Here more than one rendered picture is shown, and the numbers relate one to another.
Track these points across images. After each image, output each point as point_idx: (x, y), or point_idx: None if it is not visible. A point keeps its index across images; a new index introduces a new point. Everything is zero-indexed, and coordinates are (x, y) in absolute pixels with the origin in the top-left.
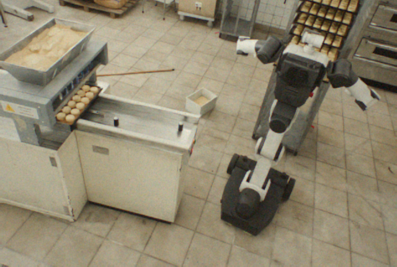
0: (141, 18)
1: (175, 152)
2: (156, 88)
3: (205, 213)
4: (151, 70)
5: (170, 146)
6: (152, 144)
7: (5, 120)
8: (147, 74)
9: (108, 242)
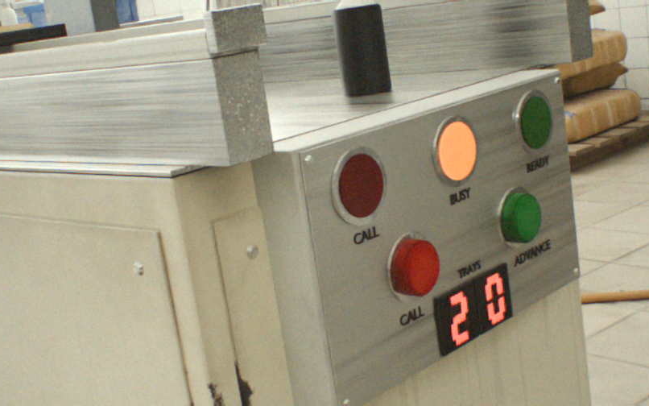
0: None
1: (131, 159)
2: (648, 351)
3: None
4: (646, 290)
5: (80, 87)
6: None
7: None
8: (622, 307)
9: None
